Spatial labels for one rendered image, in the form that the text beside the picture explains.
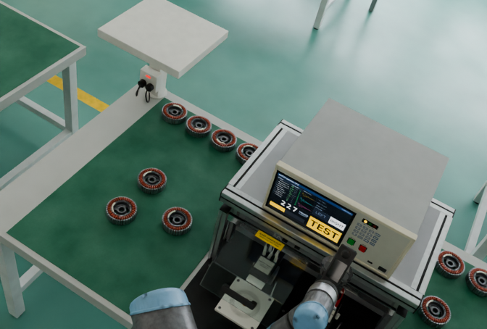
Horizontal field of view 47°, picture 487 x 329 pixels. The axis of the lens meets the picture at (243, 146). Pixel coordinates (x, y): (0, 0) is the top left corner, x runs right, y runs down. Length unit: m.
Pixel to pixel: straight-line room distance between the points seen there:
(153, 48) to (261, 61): 2.16
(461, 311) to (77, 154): 1.59
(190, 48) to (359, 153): 0.79
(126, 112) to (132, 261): 0.76
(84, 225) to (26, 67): 0.93
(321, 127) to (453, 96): 2.90
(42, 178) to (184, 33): 0.78
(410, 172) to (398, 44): 3.22
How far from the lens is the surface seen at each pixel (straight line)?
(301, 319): 1.35
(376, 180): 1.69
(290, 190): 1.66
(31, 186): 2.25
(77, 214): 2.15
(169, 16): 2.31
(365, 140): 1.80
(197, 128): 2.43
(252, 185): 1.82
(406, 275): 1.79
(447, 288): 2.32
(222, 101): 3.78
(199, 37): 2.22
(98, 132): 2.43
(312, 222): 1.71
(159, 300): 1.12
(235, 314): 1.93
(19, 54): 2.83
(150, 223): 2.13
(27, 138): 3.47
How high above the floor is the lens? 2.47
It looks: 45 degrees down
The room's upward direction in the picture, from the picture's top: 15 degrees clockwise
